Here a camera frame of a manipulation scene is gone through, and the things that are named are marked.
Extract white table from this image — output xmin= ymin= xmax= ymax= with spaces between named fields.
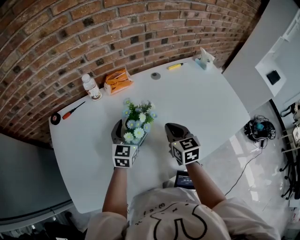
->
xmin=48 ymin=58 xmax=251 ymax=214

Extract yellow screwdriver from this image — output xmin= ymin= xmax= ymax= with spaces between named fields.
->
xmin=166 ymin=62 xmax=188 ymax=71

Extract black square device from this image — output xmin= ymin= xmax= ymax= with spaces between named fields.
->
xmin=266 ymin=70 xmax=281 ymax=86

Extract person's left forearm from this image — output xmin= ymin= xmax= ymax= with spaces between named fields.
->
xmin=102 ymin=166 xmax=128 ymax=220

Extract orange tissue pack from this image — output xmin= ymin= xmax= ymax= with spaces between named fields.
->
xmin=103 ymin=68 xmax=135 ymax=96

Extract black office chair base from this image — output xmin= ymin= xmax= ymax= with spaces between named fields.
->
xmin=278 ymin=140 xmax=300 ymax=201

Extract potted blue and white flowers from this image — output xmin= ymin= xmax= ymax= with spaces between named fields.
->
xmin=122 ymin=97 xmax=158 ymax=146

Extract person's white printed shirt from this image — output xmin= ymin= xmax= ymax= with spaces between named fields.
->
xmin=84 ymin=187 xmax=282 ymax=240

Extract black floor cable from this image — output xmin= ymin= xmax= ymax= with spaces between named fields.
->
xmin=224 ymin=140 xmax=265 ymax=196

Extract white plastic bottle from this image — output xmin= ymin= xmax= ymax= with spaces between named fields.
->
xmin=81 ymin=74 xmax=103 ymax=102

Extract blue tissue holder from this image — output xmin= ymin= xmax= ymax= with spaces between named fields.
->
xmin=195 ymin=47 xmax=215 ymax=71

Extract red-handled screwdriver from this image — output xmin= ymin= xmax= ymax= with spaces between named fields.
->
xmin=62 ymin=101 xmax=86 ymax=120

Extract bundle of black cables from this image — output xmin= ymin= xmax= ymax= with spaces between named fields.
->
xmin=243 ymin=114 xmax=276 ymax=149

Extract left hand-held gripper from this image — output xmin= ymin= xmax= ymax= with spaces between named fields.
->
xmin=111 ymin=119 xmax=139 ymax=169

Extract white partition panel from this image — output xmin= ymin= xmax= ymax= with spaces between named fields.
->
xmin=222 ymin=0 xmax=300 ymax=113

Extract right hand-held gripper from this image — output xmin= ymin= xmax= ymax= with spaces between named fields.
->
xmin=164 ymin=122 xmax=202 ymax=166

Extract person's right forearm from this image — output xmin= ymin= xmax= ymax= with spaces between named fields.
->
xmin=186 ymin=161 xmax=227 ymax=210

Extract black tape roll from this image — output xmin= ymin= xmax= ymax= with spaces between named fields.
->
xmin=50 ymin=112 xmax=62 ymax=126

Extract black screen device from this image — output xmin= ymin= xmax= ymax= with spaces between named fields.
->
xmin=173 ymin=170 xmax=196 ymax=190

